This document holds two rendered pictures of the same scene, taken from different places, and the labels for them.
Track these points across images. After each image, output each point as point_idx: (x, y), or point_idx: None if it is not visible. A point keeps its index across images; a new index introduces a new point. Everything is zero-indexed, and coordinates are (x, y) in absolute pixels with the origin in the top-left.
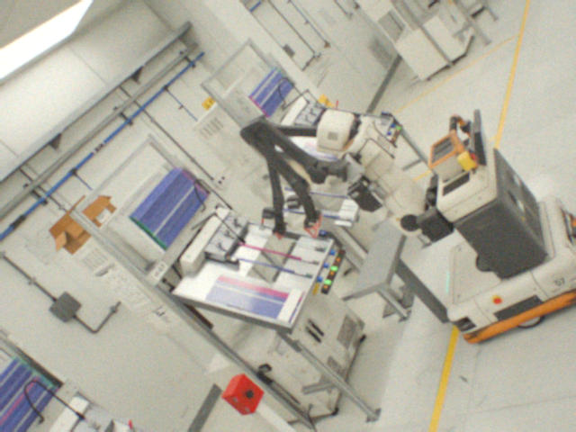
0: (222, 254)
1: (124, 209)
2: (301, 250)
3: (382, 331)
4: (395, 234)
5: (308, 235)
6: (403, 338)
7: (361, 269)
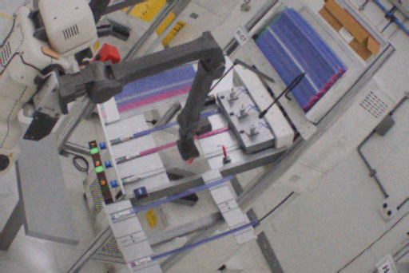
0: (219, 92)
1: (327, 30)
2: (150, 165)
3: (85, 271)
4: (32, 190)
5: (160, 186)
6: (49, 247)
7: (60, 162)
